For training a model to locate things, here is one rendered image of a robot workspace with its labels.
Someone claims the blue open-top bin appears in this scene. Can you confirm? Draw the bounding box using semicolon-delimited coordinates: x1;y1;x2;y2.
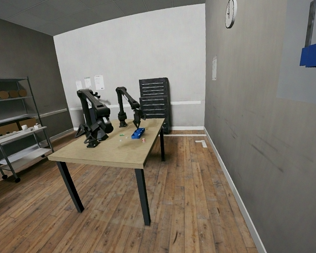
131;128;145;139

